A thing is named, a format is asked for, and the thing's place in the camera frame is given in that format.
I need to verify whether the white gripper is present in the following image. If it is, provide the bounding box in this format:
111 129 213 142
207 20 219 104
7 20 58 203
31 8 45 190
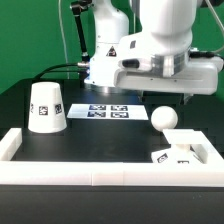
114 32 224 95

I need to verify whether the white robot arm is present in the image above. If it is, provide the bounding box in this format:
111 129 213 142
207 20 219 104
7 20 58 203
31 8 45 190
85 0 223 95

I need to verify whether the white hanging cable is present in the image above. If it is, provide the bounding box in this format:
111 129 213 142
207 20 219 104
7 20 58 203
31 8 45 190
58 0 71 80

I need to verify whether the white U-shaped fence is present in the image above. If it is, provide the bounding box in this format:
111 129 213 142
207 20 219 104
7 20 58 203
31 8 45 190
0 128 224 187

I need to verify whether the white lamp bulb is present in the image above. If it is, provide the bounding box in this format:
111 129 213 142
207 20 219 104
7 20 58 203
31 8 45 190
151 106 178 132

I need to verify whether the white lamp shade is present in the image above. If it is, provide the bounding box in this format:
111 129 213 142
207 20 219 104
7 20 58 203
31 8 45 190
28 82 67 133

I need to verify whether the black cable bundle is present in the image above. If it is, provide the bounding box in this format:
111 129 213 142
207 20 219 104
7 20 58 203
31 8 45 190
32 61 88 82

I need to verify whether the white lamp base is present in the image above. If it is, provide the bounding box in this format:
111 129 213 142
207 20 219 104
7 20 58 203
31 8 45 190
151 129 204 164

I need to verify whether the white marker sheet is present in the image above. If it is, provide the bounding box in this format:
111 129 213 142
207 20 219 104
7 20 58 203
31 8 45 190
67 104 148 120

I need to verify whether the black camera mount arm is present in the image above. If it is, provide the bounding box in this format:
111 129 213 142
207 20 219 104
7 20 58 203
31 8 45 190
70 0 92 62

